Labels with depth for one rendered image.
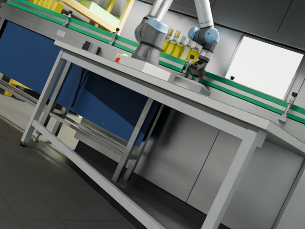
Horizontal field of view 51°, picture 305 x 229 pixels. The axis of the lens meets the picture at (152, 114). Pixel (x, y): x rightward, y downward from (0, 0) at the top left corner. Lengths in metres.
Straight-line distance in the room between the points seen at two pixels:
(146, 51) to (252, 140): 0.73
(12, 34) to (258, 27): 1.96
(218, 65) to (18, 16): 1.69
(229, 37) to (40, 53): 1.46
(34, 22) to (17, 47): 0.25
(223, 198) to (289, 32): 1.43
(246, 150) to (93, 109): 1.37
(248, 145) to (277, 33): 1.26
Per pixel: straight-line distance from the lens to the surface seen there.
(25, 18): 2.90
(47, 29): 2.70
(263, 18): 2.38
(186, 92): 1.31
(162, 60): 2.12
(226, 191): 1.18
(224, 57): 2.28
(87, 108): 2.31
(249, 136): 1.17
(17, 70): 2.83
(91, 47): 2.29
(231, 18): 2.41
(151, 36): 1.63
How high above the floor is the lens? 0.65
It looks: 2 degrees down
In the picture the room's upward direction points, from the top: 25 degrees clockwise
